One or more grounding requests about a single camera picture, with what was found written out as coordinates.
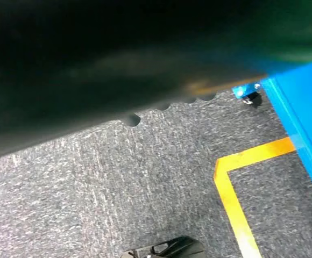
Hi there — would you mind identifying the shelf caster wheel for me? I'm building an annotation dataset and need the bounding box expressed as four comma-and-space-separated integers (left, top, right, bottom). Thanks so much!
242, 91, 263, 109

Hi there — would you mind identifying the blue metal shelf rack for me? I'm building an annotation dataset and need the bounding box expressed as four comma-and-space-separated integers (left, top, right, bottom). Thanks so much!
232, 55, 312, 209

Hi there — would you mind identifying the dark robot foot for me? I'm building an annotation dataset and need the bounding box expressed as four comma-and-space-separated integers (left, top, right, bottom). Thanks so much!
120, 235, 208, 258

